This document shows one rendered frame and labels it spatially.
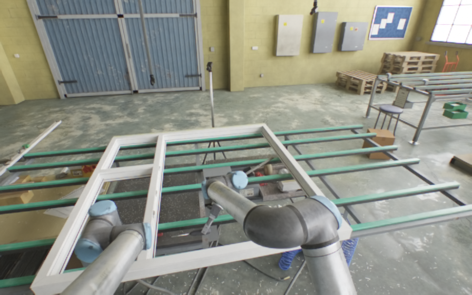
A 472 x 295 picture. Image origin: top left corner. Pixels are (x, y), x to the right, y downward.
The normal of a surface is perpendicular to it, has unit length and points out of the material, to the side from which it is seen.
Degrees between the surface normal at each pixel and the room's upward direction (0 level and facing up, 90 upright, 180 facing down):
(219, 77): 90
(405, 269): 0
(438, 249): 0
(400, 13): 90
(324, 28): 90
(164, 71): 90
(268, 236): 73
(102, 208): 6
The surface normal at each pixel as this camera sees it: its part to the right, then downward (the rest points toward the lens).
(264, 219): -0.42, -0.58
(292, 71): 0.18, 0.47
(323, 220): 0.32, -0.24
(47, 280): 0.00, -0.88
